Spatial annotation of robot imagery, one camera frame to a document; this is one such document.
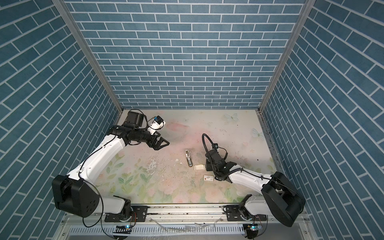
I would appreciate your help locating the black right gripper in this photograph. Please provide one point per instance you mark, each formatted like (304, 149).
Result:
(207, 165)

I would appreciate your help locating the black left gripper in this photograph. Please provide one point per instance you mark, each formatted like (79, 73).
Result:
(158, 145)

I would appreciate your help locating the beige stapler base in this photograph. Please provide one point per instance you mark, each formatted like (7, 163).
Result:
(188, 158)

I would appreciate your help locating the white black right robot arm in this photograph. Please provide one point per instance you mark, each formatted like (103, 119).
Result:
(282, 199)

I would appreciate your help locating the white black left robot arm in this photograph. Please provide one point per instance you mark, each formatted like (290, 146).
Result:
(76, 193)

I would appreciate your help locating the open staple box tray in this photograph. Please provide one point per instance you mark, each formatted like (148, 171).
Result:
(200, 167)

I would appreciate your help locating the white staple box sleeve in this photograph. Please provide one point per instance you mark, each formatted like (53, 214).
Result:
(208, 178)

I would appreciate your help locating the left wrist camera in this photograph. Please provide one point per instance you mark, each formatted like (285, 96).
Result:
(155, 124)

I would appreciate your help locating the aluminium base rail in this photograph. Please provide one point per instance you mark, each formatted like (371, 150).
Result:
(186, 222)

